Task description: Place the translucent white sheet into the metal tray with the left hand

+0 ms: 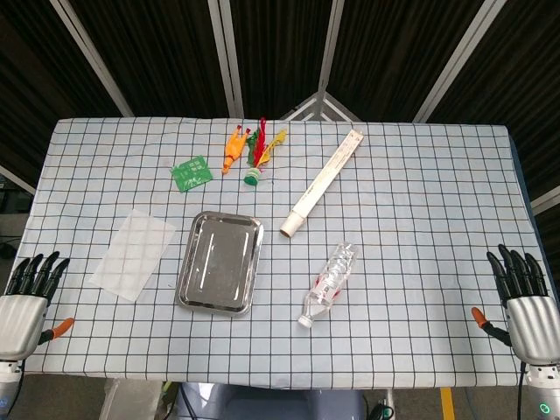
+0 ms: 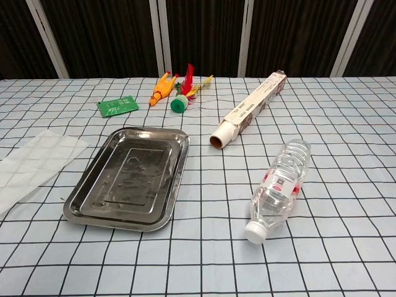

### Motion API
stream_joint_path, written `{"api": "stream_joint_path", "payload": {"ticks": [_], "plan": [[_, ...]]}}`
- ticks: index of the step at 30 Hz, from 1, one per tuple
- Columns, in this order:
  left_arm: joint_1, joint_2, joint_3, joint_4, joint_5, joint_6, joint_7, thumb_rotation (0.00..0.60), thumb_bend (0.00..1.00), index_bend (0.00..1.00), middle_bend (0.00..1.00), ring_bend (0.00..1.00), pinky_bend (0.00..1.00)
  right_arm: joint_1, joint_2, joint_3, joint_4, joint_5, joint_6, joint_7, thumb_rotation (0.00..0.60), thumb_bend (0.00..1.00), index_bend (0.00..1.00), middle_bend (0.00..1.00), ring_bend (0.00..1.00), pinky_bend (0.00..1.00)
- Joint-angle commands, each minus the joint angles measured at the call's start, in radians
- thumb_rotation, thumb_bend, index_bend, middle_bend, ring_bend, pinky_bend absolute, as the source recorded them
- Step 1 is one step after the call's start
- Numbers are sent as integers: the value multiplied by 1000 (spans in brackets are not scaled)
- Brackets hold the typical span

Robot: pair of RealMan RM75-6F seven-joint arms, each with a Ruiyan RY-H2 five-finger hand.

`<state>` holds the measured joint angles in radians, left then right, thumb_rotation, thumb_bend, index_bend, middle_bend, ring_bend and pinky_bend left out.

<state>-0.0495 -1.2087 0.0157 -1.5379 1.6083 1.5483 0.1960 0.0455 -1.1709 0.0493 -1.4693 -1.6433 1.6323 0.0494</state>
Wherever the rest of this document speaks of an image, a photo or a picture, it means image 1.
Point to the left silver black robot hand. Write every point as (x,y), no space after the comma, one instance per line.
(19,321)

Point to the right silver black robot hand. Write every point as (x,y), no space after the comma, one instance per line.
(531,328)

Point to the clear plastic sheet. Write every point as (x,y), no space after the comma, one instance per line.
(131,256)

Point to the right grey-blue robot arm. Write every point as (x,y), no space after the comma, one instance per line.
(542,394)

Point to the blue white robot base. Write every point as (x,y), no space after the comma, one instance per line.
(271,404)

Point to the metal tray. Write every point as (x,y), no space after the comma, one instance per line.
(219,267)

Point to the blue checked tablecloth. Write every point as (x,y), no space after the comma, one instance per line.
(415,262)

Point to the clear plastic water bottle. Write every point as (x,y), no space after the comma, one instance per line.
(332,277)

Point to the green packet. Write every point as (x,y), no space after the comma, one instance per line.
(191,173)

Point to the cream folded fan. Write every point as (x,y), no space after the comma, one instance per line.
(332,168)

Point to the white wrap roll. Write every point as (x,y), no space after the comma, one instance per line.
(291,225)

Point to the yellow rubber chicken toy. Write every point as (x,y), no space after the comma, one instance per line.
(233,151)

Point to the feather shuttlecock with green base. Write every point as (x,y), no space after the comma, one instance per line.
(252,176)

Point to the white metal frame post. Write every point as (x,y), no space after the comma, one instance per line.
(331,44)
(93,59)
(459,61)
(547,200)
(225,57)
(17,180)

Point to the triangular metal frame foot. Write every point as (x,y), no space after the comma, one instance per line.
(306,104)

